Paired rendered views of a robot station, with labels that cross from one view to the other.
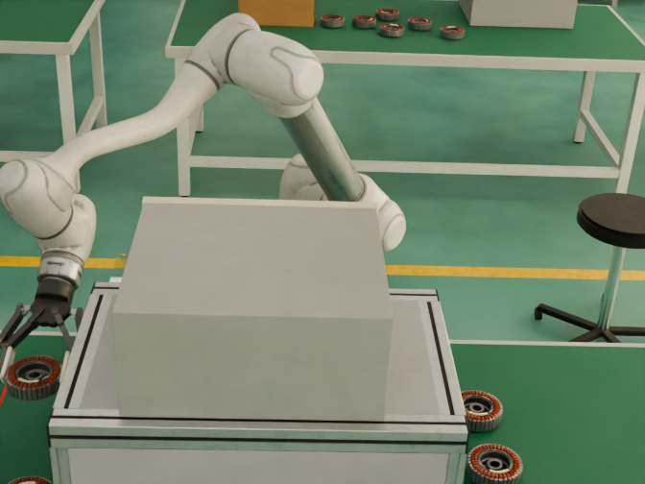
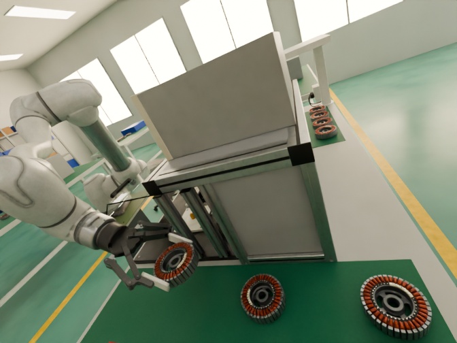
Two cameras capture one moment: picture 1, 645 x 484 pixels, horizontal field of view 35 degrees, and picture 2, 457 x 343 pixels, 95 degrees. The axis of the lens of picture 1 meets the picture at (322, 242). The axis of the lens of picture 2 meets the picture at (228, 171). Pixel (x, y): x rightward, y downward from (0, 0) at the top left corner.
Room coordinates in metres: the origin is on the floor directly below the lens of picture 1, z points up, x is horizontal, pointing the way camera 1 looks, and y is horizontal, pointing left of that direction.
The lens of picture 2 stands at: (1.24, 0.82, 1.31)
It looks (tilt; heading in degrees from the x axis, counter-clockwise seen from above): 26 degrees down; 298
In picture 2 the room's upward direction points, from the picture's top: 24 degrees counter-clockwise
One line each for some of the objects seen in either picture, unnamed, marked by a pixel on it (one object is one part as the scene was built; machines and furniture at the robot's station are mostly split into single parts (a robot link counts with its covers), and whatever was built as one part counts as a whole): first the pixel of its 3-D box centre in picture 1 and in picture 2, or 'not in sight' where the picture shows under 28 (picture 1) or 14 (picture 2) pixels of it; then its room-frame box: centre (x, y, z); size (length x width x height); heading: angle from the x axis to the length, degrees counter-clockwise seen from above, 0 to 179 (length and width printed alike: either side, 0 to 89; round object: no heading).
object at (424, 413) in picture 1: (263, 359); (240, 123); (1.49, 0.10, 1.09); 0.68 x 0.44 x 0.05; 93
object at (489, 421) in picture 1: (476, 410); not in sight; (1.79, -0.36, 0.77); 0.11 x 0.11 x 0.04
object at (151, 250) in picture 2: not in sight; (207, 203); (1.80, 0.11, 0.76); 0.64 x 0.47 x 0.02; 93
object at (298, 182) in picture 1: (310, 192); (102, 190); (2.53, 0.04, 0.92); 0.18 x 0.16 x 0.22; 50
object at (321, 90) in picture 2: not in sight; (303, 82); (1.27, -0.82, 0.98); 0.37 x 0.35 x 0.46; 93
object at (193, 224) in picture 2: not in sight; (194, 218); (1.81, 0.23, 0.78); 0.15 x 0.15 x 0.01; 3
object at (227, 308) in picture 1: (256, 302); (227, 90); (1.49, 0.11, 1.22); 0.44 x 0.39 x 0.20; 93
